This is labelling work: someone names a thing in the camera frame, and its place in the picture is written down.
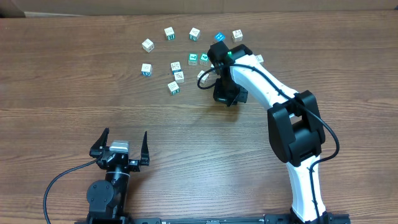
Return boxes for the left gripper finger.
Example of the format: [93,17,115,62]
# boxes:
[140,131,150,166]
[89,128,109,157]

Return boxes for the block green R number five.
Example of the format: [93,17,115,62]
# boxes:
[197,70,209,84]

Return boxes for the block blue T side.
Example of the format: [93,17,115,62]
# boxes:
[256,55,264,65]

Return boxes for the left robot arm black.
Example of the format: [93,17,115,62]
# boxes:
[86,128,150,223]

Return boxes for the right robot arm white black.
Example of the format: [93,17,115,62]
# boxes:
[207,42,328,223]

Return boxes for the green top 4 block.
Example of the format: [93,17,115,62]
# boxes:
[200,53,209,65]

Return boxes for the green top L block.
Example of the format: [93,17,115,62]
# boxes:
[188,53,198,65]

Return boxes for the block plain centre lower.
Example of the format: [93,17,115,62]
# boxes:
[174,71,185,83]

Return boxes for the block plain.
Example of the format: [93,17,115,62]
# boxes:
[174,71,185,83]
[142,39,154,53]

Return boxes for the block green F side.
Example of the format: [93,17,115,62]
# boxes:
[167,81,180,95]

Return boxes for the blue top block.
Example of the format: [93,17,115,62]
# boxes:
[214,32,225,43]

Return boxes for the block blue side centre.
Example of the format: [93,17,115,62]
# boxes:
[170,62,182,74]

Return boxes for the block yellow O side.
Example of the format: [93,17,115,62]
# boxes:
[232,29,243,43]

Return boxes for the block green J side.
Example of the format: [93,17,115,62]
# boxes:
[189,27,200,42]

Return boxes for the block green R side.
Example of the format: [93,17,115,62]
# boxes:
[164,27,175,40]

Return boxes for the block blue D side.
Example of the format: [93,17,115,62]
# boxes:
[141,63,153,77]

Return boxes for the block top left plain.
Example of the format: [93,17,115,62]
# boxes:
[142,39,154,53]

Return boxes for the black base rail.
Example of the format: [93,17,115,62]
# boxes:
[74,213,351,224]

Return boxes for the cardboard backdrop wall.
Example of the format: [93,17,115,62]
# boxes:
[1,0,397,17]

